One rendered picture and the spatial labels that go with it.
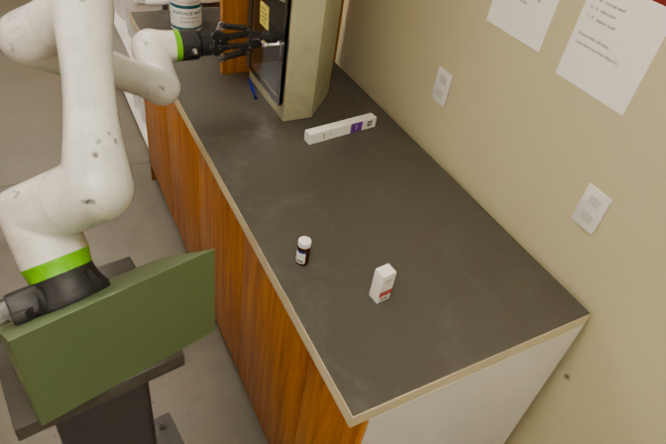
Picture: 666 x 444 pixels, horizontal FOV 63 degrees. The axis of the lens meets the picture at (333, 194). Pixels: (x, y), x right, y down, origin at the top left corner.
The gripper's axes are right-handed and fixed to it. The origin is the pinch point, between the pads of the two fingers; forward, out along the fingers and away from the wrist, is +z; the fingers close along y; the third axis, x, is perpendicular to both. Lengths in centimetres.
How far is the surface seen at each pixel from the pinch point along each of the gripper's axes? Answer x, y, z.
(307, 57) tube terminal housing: -10.8, -3.2, 12.3
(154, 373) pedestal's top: -88, -32, -57
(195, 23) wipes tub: 65, -18, -2
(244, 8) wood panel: 26.1, 0.8, 4.4
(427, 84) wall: -29, -8, 49
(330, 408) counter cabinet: -102, -47, -22
